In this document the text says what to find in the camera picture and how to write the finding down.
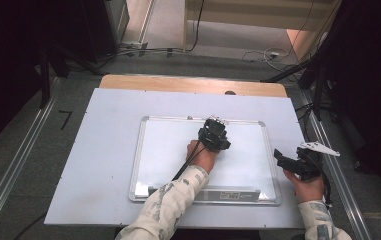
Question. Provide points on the black stand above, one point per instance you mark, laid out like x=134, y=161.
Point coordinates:
x=46, y=83
x=318, y=93

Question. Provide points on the silver framed whiteboard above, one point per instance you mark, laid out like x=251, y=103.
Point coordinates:
x=244, y=170

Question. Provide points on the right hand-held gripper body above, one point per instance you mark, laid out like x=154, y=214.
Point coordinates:
x=308, y=165

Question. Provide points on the metal floor rail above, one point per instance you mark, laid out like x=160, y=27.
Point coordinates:
x=344, y=186
x=14, y=160

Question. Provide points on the person's left hand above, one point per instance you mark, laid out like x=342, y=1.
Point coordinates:
x=203, y=158

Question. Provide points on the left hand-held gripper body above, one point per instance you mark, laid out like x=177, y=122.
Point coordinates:
x=213, y=133

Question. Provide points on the light wooden furniture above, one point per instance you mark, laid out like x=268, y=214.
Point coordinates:
x=261, y=15

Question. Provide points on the person's right hand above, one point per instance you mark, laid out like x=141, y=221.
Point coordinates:
x=306, y=190

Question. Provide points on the dark cabinet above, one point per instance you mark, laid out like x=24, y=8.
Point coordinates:
x=111, y=26

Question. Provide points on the white table cover board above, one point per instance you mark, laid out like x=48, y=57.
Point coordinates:
x=111, y=120

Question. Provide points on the black curtain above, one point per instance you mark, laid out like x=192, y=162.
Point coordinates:
x=371, y=83
x=8, y=50

